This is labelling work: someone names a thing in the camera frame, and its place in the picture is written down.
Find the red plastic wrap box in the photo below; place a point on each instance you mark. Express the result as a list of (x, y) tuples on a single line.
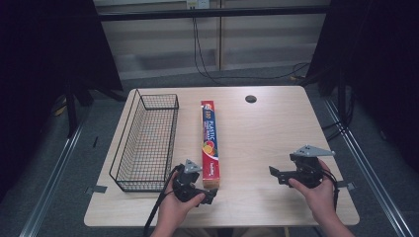
[(210, 138)]

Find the metal floor rail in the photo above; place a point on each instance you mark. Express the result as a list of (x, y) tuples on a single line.
[(49, 184), (372, 174)]

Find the dark curtain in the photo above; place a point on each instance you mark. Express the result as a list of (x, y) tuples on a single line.
[(378, 65), (42, 65)]

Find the small black floor tape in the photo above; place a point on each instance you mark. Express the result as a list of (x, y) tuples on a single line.
[(95, 142)]

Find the black stand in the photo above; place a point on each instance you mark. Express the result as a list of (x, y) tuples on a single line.
[(71, 112)]

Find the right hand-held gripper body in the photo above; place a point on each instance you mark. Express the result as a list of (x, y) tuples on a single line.
[(306, 171)]

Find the white wall power outlet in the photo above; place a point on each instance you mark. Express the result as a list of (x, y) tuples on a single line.
[(197, 4)]

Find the person's left hand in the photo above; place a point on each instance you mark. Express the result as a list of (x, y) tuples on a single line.
[(174, 210)]

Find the grey tape piece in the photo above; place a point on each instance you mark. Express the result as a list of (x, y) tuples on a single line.
[(97, 189), (347, 185)]

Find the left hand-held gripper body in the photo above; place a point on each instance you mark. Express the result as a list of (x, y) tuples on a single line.
[(184, 184)]

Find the black horizontal bar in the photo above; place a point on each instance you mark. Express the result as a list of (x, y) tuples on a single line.
[(210, 13)]

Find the person's right hand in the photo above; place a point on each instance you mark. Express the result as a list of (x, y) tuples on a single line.
[(321, 200)]

